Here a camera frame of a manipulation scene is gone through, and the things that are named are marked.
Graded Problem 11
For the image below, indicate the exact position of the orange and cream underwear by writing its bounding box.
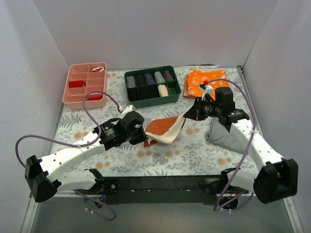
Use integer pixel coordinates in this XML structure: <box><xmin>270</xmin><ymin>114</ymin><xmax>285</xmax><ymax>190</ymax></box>
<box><xmin>144</xmin><ymin>114</ymin><xmax>186</xmax><ymax>148</ymax></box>

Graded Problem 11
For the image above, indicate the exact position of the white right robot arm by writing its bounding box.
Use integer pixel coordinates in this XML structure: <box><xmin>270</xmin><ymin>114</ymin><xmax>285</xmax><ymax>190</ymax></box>
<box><xmin>184</xmin><ymin>84</ymin><xmax>298</xmax><ymax>204</ymax></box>

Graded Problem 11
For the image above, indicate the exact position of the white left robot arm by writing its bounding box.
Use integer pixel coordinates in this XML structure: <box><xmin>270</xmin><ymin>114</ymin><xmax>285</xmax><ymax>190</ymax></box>
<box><xmin>25</xmin><ymin>111</ymin><xmax>147</xmax><ymax>202</ymax></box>

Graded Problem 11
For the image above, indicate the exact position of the red rolled underwear front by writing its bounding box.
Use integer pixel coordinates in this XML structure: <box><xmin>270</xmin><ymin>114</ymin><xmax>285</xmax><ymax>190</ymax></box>
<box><xmin>87</xmin><ymin>96</ymin><xmax>103</xmax><ymax>101</ymax></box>

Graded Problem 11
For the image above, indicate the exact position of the red white rolled underwear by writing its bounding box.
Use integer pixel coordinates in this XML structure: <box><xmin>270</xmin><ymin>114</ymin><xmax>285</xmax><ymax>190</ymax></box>
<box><xmin>91</xmin><ymin>67</ymin><xmax>105</xmax><ymax>72</ymax></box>

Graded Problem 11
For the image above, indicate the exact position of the grey folded cloth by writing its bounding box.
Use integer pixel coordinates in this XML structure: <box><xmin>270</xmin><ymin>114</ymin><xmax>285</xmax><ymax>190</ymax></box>
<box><xmin>205</xmin><ymin>118</ymin><xmax>246</xmax><ymax>154</ymax></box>

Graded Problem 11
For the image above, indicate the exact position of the orange white patterned cloth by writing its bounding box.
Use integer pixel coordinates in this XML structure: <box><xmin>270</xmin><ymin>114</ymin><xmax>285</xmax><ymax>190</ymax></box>
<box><xmin>184</xmin><ymin>68</ymin><xmax>229</xmax><ymax>99</ymax></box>

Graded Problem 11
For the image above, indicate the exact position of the black rolled sock front middle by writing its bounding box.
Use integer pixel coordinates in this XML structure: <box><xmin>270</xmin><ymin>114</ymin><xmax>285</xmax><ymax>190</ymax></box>
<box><xmin>137</xmin><ymin>85</ymin><xmax>149</xmax><ymax>100</ymax></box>

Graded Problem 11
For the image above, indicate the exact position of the black rolled sock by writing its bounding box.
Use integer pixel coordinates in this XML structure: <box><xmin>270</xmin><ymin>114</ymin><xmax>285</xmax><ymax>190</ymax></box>
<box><xmin>147</xmin><ymin>84</ymin><xmax>160</xmax><ymax>99</ymax></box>
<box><xmin>135</xmin><ymin>74</ymin><xmax>146</xmax><ymax>86</ymax></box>
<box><xmin>127</xmin><ymin>87</ymin><xmax>139</xmax><ymax>102</ymax></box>
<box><xmin>137</xmin><ymin>85</ymin><xmax>149</xmax><ymax>100</ymax></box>

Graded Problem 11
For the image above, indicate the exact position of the black rolled sock front left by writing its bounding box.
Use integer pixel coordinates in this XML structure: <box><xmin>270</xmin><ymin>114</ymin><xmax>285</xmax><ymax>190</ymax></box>
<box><xmin>127</xmin><ymin>87</ymin><xmax>139</xmax><ymax>102</ymax></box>

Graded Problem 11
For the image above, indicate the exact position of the cream rolled sock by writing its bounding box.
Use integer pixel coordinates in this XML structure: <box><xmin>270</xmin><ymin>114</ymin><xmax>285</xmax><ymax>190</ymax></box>
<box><xmin>158</xmin><ymin>84</ymin><xmax>169</xmax><ymax>97</ymax></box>

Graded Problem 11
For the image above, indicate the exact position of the floral patterned table mat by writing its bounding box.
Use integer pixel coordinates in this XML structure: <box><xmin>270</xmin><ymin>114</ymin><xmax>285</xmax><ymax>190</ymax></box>
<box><xmin>55</xmin><ymin>70</ymin><xmax>257</xmax><ymax>176</ymax></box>

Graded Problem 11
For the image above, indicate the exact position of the black rolled sock front right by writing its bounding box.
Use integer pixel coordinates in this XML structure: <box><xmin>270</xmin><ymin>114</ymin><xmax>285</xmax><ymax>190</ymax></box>
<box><xmin>147</xmin><ymin>84</ymin><xmax>160</xmax><ymax>99</ymax></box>

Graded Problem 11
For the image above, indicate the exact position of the green divided organiser box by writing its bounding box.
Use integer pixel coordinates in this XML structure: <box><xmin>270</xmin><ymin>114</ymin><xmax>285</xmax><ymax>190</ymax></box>
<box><xmin>124</xmin><ymin>66</ymin><xmax>181</xmax><ymax>108</ymax></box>

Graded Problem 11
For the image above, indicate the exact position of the dark grey rolled sock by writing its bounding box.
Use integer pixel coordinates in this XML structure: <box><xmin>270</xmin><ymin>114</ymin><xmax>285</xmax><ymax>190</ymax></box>
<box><xmin>164</xmin><ymin>70</ymin><xmax>174</xmax><ymax>82</ymax></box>

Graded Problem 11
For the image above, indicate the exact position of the grey striped rolled sock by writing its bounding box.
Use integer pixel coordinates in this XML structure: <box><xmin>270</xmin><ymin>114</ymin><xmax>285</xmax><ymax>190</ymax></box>
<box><xmin>126</xmin><ymin>76</ymin><xmax>136</xmax><ymax>88</ymax></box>

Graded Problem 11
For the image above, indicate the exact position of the white grey striped sock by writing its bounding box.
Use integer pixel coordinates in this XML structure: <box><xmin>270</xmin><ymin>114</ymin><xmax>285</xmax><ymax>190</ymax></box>
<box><xmin>154</xmin><ymin>71</ymin><xmax>166</xmax><ymax>83</ymax></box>

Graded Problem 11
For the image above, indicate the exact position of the blue striped rolled sock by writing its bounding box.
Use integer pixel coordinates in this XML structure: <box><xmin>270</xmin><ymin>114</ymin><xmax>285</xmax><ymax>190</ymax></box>
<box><xmin>144</xmin><ymin>73</ymin><xmax>156</xmax><ymax>85</ymax></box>

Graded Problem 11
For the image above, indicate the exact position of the pink divided organiser box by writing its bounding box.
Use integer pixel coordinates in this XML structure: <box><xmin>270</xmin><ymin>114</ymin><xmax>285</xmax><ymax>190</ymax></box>
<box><xmin>62</xmin><ymin>62</ymin><xmax>107</xmax><ymax>110</ymax></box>

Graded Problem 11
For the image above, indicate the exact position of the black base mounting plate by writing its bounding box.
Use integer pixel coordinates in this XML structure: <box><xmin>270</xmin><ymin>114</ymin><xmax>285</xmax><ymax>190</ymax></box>
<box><xmin>97</xmin><ymin>175</ymin><xmax>248</xmax><ymax>211</ymax></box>

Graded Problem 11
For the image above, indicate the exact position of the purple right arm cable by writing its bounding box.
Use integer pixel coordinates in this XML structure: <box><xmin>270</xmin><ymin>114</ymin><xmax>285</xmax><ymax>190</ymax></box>
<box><xmin>199</xmin><ymin>79</ymin><xmax>256</xmax><ymax>212</ymax></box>

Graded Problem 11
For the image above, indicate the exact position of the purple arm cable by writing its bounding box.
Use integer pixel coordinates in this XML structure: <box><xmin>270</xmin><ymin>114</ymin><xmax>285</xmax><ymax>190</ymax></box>
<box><xmin>199</xmin><ymin>79</ymin><xmax>256</xmax><ymax>212</ymax></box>
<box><xmin>15</xmin><ymin>91</ymin><xmax>122</xmax><ymax>221</ymax></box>

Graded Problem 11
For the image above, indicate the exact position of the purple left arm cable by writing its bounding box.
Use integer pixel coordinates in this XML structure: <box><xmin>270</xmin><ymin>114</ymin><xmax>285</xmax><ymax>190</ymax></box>
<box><xmin>15</xmin><ymin>91</ymin><xmax>122</xmax><ymax>221</ymax></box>

